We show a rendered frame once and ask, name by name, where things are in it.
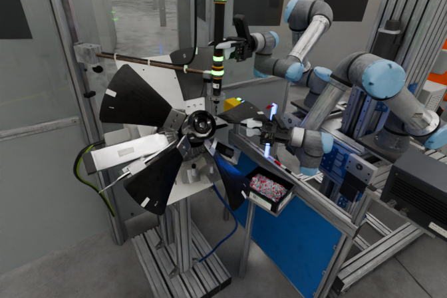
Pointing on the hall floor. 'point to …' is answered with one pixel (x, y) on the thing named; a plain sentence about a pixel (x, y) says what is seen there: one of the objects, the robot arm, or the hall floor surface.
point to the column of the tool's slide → (90, 107)
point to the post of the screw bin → (247, 238)
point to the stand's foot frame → (202, 288)
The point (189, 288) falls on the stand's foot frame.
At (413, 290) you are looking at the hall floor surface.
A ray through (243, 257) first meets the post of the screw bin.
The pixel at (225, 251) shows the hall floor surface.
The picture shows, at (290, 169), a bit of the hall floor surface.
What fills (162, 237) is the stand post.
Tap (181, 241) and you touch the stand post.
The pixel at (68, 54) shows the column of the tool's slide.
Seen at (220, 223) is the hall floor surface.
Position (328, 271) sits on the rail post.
